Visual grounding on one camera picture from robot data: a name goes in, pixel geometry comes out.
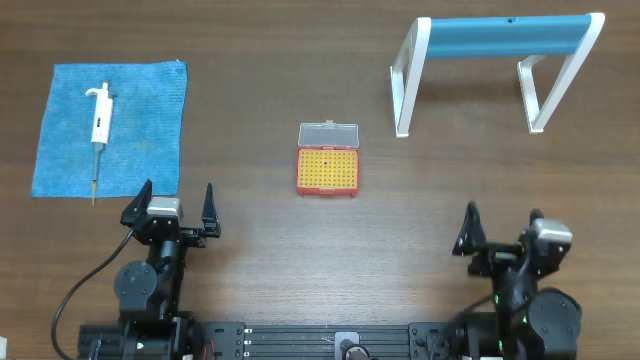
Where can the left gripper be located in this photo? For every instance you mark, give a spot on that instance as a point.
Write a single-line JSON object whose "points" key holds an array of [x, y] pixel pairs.
{"points": [[162, 231]]}

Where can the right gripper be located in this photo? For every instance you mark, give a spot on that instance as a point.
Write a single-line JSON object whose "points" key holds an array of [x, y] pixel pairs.
{"points": [[505, 260]]}

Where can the white pipette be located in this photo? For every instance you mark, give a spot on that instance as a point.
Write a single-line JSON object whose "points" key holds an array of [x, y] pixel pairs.
{"points": [[102, 117]]}

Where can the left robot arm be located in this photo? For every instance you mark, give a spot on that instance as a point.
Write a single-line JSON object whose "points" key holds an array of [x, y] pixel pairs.
{"points": [[134, 287]]}

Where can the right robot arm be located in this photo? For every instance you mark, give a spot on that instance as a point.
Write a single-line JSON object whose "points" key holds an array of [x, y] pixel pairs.
{"points": [[552, 315]]}

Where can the blue cloth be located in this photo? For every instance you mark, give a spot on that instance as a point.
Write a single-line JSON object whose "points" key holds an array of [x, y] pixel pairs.
{"points": [[145, 125]]}

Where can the red and yellow tip box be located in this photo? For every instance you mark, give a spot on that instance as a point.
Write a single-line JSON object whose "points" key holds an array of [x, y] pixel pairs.
{"points": [[327, 170]]}

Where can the white and blue stand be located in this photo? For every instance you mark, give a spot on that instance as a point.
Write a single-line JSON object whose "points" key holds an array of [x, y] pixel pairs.
{"points": [[510, 35]]}

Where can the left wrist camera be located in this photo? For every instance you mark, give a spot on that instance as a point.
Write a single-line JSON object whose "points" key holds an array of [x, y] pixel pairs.
{"points": [[164, 208]]}

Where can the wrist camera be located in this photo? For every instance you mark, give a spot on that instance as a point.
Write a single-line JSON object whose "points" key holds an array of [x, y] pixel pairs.
{"points": [[164, 208], [550, 231]]}

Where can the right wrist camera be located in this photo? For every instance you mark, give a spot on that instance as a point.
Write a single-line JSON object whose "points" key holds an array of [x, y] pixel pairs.
{"points": [[550, 231]]}

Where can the mounting rail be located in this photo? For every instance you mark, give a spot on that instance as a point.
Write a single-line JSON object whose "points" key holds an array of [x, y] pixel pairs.
{"points": [[300, 342]]}

